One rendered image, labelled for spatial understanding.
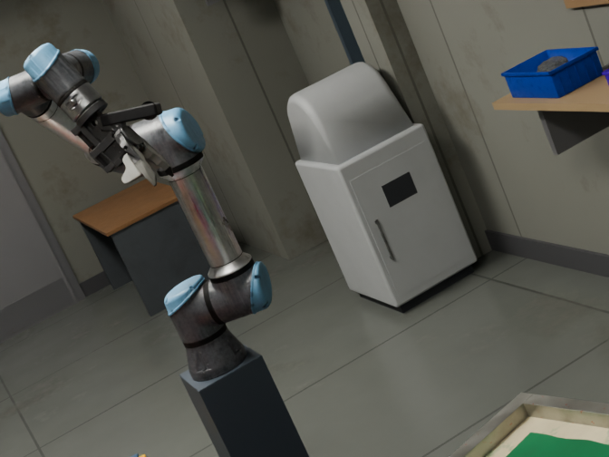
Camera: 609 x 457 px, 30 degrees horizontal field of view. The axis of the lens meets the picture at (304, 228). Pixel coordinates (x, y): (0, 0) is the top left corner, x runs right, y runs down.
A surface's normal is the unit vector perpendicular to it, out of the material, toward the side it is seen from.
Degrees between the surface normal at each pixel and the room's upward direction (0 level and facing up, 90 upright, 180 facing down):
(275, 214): 90
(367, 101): 71
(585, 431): 0
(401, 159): 90
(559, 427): 0
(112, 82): 90
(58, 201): 90
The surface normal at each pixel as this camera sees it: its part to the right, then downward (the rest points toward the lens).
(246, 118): 0.37, 0.11
